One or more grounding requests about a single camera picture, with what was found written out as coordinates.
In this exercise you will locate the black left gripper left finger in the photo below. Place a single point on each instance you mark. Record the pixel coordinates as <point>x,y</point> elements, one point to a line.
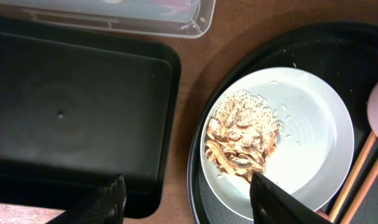
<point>104,206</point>

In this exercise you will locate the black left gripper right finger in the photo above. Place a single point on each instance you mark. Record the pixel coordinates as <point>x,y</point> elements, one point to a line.
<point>272,205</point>

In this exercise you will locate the rice and nut shells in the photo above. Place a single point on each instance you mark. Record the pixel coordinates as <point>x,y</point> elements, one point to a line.
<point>242,134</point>

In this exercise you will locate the wooden chopstick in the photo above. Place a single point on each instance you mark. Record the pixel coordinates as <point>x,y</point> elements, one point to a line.
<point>349,183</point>
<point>366,186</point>

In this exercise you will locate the grey plate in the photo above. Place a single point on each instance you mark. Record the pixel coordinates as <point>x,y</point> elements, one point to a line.
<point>316,145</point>

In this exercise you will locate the clear plastic waste bin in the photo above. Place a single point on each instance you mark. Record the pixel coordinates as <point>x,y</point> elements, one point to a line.
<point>187,19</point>

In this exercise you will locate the black rectangular tray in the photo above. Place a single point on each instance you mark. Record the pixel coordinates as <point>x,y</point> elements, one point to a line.
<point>79,107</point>

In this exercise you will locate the black round serving tray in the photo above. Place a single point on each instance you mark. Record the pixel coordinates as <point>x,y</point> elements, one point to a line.
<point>344,54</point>

